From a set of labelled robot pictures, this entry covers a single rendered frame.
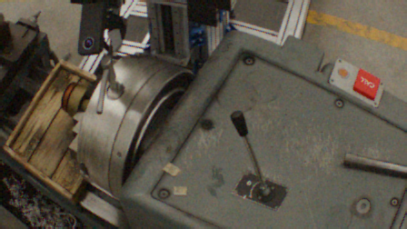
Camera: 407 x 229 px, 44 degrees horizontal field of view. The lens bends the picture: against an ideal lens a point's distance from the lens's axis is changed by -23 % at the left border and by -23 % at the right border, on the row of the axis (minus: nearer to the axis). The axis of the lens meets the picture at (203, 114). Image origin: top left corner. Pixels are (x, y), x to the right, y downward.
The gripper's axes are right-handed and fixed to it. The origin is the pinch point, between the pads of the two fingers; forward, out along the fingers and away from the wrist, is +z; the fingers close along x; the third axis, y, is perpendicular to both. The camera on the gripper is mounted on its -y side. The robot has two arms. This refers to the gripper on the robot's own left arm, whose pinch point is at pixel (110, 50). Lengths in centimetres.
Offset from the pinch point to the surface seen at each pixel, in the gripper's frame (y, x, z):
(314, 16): 122, -55, 150
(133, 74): 0.1, -3.0, 9.7
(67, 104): 0.7, 16.2, 22.4
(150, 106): -6.7, -7.3, 9.9
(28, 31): 37, 46, 39
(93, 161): -15.9, 5.4, 15.9
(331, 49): 100, -62, 148
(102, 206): -16.6, 11.2, 44.4
